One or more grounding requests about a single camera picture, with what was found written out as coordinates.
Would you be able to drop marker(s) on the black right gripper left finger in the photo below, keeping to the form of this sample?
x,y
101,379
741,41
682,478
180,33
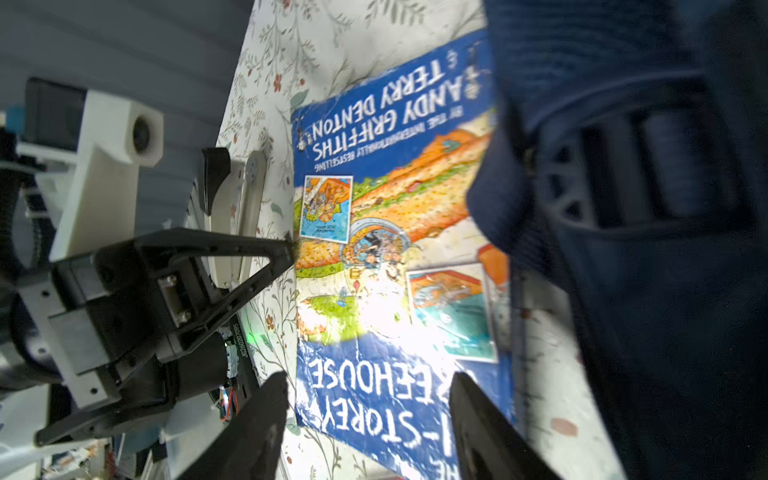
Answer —
x,y
249,447

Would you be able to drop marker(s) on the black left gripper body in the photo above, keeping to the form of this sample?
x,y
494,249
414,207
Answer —
x,y
82,326

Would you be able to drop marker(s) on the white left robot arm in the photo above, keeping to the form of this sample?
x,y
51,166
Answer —
x,y
121,328

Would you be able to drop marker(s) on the black grey stapler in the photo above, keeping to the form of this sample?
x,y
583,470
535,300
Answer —
x,y
227,193

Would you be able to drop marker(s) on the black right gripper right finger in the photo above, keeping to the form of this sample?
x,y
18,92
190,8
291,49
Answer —
x,y
487,445

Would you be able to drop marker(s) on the navy blue student backpack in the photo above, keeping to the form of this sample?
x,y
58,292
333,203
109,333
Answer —
x,y
629,168

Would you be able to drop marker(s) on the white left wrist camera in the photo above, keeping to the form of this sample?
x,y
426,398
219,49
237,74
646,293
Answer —
x,y
94,145

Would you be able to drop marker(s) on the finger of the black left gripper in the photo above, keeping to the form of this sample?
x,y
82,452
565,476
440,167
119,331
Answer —
x,y
186,304

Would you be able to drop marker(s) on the blue Treehouse book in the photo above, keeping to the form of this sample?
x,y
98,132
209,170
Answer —
x,y
397,289

